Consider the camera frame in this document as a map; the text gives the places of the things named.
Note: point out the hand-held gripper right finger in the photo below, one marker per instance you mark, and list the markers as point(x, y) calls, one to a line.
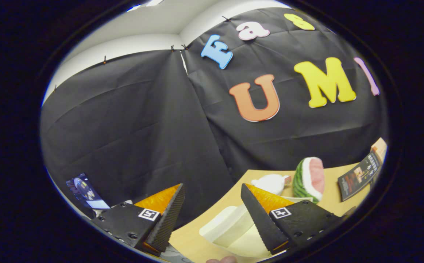
point(261, 223)

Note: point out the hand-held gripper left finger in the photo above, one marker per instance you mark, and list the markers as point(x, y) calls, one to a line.
point(166, 223)

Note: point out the white storage box grey lid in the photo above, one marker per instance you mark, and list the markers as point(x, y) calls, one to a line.
point(234, 226)

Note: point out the white plush toy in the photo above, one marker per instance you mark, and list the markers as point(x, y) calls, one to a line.
point(268, 183)

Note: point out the watermelon slice plush toy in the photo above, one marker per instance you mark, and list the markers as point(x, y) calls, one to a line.
point(308, 179)

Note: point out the blue printed card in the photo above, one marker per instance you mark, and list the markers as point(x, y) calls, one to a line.
point(84, 190)

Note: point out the black paperback book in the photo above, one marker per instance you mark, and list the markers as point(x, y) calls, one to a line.
point(358, 175)

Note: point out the tan cover book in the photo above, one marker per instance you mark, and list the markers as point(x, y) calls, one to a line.
point(380, 148)

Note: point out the long ceiling light panel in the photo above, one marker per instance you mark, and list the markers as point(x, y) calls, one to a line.
point(146, 3)

